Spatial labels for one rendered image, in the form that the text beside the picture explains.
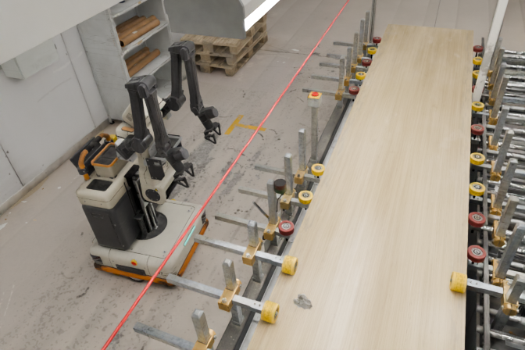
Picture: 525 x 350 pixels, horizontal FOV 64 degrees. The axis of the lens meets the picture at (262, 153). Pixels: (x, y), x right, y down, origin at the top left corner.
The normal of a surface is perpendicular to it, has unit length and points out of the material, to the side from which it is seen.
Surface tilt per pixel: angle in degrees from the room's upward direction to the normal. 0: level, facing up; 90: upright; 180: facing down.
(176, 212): 0
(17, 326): 0
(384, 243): 0
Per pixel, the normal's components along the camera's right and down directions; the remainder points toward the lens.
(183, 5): -0.37, 0.59
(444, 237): -0.07, -0.79
